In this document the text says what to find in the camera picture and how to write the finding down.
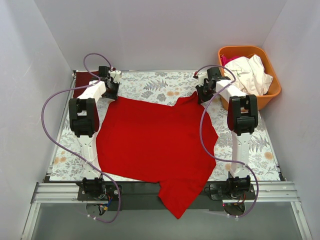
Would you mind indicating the aluminium frame rail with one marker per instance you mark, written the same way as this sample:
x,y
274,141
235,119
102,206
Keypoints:
x,y
276,213

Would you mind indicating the orange plastic basket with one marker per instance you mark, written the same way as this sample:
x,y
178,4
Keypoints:
x,y
248,51

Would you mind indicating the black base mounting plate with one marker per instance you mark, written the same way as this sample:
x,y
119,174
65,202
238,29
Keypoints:
x,y
144,195

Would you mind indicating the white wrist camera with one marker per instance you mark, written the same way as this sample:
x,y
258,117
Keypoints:
x,y
116,76
200,77

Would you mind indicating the folded dark red t shirt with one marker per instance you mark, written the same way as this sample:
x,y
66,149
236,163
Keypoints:
x,y
81,79

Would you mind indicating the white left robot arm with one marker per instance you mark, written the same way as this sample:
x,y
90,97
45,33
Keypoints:
x,y
85,123

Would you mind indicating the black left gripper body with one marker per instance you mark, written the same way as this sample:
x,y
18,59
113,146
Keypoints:
x,y
111,90

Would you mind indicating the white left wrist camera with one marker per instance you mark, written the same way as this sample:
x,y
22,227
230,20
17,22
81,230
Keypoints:
x,y
116,76

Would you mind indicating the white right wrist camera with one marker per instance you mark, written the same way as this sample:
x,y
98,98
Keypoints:
x,y
200,77

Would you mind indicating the cream white t shirt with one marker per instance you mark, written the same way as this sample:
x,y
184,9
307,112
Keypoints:
x,y
250,75

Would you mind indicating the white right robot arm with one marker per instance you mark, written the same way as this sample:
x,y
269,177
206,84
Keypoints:
x,y
242,119

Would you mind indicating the floral patterned table mat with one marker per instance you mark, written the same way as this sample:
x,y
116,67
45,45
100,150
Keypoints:
x,y
165,88

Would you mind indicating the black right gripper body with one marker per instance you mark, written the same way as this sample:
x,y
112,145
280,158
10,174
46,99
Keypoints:
x,y
203,93

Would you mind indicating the pink garment in basket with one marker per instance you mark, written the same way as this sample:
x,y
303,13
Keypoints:
x,y
224,60

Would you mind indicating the bright red t shirt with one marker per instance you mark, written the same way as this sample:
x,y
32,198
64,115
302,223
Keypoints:
x,y
156,143

